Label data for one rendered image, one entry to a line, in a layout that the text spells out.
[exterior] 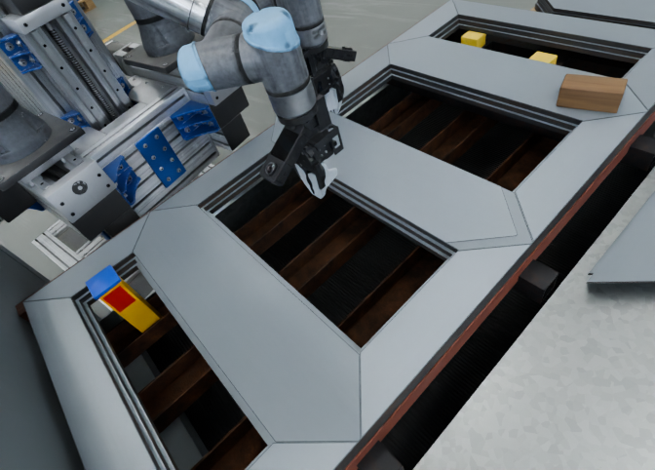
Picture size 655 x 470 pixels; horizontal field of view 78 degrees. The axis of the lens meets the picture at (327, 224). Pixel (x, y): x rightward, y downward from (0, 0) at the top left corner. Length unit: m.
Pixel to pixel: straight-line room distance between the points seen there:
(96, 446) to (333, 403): 0.40
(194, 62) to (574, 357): 0.78
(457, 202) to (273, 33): 0.48
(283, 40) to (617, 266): 0.69
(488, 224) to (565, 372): 0.28
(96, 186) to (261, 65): 0.62
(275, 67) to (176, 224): 0.51
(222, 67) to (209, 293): 0.43
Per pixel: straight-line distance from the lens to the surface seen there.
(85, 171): 1.11
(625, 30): 1.42
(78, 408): 0.89
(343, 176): 0.95
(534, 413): 0.78
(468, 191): 0.88
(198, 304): 0.85
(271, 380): 0.71
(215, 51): 0.68
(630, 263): 0.90
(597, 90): 1.08
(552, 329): 0.84
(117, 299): 0.98
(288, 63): 0.65
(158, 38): 1.34
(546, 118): 1.10
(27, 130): 1.19
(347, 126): 1.09
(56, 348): 0.99
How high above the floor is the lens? 1.48
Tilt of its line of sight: 48 degrees down
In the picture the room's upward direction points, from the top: 19 degrees counter-clockwise
